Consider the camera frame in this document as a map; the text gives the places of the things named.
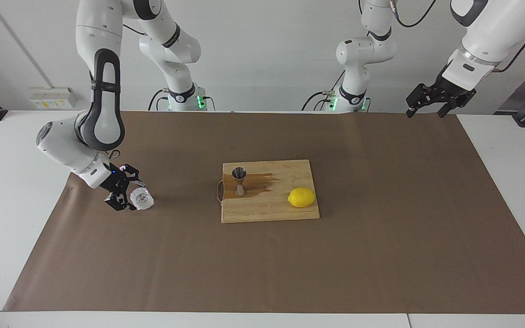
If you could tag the steel double jigger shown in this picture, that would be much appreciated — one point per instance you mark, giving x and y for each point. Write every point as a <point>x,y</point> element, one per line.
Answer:
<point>239,173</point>

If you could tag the white wall socket strip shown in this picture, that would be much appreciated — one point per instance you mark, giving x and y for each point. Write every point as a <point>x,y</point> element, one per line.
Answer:
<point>53,99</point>

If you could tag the yellow lemon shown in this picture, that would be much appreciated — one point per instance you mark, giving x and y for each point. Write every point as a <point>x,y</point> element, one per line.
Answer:
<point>301,197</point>

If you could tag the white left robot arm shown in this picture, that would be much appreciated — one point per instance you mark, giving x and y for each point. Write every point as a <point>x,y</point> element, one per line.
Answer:
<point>486,36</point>

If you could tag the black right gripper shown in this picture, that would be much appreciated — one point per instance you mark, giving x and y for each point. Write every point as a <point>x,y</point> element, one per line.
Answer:
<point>114,184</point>

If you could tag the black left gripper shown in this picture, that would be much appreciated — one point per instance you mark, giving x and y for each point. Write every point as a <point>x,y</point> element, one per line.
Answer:
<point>451,86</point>

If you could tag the brown paper table mat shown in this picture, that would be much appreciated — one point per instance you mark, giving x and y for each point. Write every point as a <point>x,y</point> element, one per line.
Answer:
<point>153,255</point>

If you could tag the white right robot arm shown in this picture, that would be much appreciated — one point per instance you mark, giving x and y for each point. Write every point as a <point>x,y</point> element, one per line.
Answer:
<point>103,118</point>

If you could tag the wooden cutting board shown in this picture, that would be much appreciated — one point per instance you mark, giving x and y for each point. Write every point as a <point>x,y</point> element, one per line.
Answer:
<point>262,209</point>

